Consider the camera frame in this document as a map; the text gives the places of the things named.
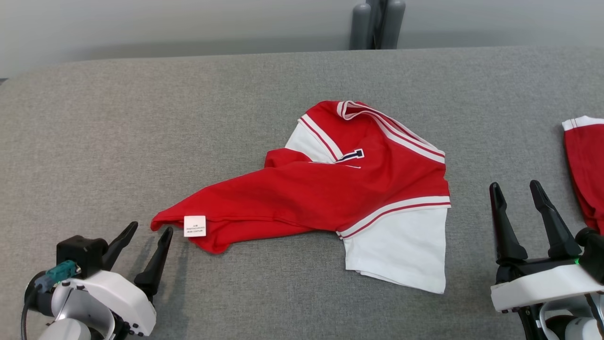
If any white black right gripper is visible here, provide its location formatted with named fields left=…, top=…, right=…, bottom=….
left=489, top=179, right=604, bottom=314

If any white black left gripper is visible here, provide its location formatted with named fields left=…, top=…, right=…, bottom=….
left=51, top=221, right=174, bottom=338

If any red shorts white waistband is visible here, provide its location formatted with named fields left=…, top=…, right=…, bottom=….
left=561, top=115, right=604, bottom=235

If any red white striped jersey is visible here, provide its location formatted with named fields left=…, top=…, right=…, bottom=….
left=151, top=100, right=452, bottom=295

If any left camera cable teal plug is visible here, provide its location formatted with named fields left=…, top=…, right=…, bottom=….
left=20, top=259, right=82, bottom=340

